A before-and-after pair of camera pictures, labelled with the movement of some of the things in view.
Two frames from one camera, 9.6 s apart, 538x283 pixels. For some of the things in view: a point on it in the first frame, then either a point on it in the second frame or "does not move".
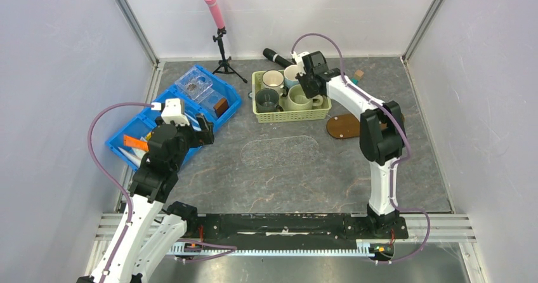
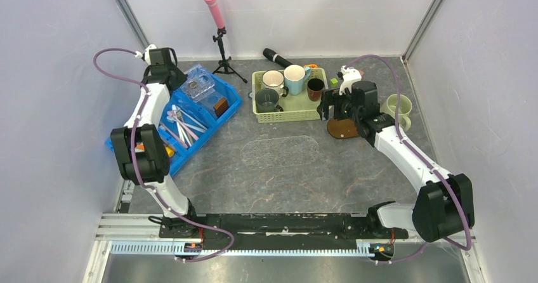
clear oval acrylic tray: x=279 y=152 does not move
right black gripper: x=310 y=93 -> x=330 y=99
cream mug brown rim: x=273 y=78 does not move
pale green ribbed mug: x=297 y=100 -> x=388 y=108
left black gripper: x=205 y=136 -> x=180 y=74
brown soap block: x=221 y=106 does not move
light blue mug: x=289 y=74 does not move
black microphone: x=277 y=58 does not move
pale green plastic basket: x=286 y=114 does not move
